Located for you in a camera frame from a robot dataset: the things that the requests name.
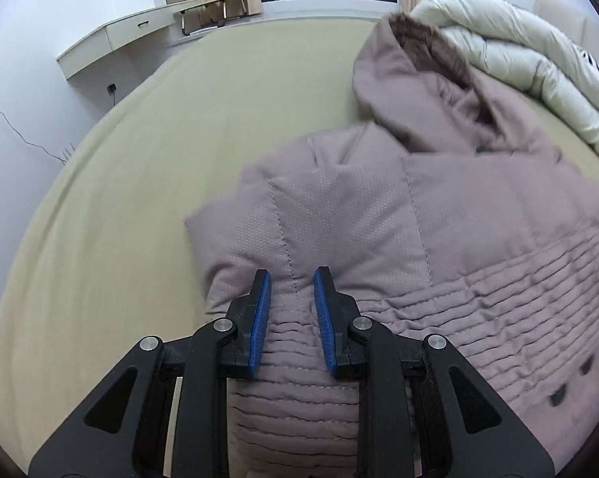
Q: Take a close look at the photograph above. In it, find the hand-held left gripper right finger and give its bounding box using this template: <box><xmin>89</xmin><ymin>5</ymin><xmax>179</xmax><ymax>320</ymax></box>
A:
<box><xmin>313</xmin><ymin>266</ymin><xmax>557</xmax><ymax>478</ymax></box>

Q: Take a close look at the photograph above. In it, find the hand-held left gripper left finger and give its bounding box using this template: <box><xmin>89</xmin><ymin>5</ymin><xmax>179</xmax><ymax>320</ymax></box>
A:
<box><xmin>29</xmin><ymin>269</ymin><xmax>272</xmax><ymax>478</ymax></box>

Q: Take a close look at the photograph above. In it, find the mauve hooded down coat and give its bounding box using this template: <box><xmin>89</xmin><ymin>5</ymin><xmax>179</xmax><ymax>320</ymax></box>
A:
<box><xmin>184</xmin><ymin>12</ymin><xmax>599</xmax><ymax>478</ymax></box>

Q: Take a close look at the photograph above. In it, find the beige bed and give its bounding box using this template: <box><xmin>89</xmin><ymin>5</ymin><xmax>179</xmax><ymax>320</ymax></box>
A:
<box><xmin>0</xmin><ymin>19</ymin><xmax>599</xmax><ymax>478</ymax></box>

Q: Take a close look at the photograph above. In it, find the folding chair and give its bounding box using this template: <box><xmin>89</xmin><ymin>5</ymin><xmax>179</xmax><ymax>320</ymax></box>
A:
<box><xmin>176</xmin><ymin>0</ymin><xmax>247</xmax><ymax>39</ymax></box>

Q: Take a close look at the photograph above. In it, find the white quilted duvet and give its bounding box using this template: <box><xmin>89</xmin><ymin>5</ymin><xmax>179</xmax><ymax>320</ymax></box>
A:
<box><xmin>410</xmin><ymin>0</ymin><xmax>599</xmax><ymax>176</ymax></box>

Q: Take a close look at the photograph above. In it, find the beige headboard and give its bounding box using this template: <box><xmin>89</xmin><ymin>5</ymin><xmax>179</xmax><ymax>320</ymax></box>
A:
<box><xmin>531</xmin><ymin>0</ymin><xmax>599</xmax><ymax>76</ymax></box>

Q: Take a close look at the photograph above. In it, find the white wall-mounted desk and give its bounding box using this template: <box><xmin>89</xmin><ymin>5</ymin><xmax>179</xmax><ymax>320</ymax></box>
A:
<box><xmin>56</xmin><ymin>0</ymin><xmax>215</xmax><ymax>80</ymax></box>

